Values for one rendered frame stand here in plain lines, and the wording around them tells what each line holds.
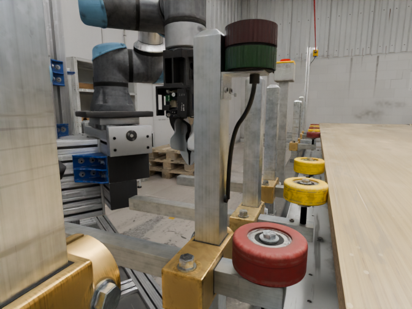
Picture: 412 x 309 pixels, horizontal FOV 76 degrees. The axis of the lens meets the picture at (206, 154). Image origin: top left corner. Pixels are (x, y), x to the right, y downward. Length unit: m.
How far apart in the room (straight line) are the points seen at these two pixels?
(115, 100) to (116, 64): 0.12
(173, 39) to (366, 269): 0.42
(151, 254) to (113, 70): 0.73
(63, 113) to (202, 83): 0.86
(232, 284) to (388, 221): 0.22
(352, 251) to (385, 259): 0.03
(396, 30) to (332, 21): 1.49
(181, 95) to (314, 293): 0.54
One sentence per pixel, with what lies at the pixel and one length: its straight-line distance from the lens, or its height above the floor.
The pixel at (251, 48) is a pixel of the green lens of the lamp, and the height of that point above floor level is 1.11.
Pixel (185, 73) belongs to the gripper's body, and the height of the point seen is 1.11.
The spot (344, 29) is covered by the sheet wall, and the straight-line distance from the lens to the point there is 8.44.
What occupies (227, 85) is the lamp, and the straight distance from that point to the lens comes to 0.33.
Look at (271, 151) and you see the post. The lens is 0.81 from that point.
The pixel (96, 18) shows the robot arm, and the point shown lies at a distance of 0.59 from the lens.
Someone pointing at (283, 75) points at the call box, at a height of 1.17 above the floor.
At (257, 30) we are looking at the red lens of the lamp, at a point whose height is 1.13.
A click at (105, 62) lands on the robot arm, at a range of 0.98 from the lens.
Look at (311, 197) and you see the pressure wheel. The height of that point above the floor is 0.89.
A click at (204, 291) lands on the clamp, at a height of 0.85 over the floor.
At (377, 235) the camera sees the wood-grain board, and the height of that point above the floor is 0.90.
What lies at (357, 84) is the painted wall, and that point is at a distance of 8.21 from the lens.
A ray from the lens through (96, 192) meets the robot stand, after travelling 0.98.
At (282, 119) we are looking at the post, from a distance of 1.06.
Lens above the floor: 1.04
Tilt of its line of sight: 10 degrees down
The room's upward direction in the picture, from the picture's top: straight up
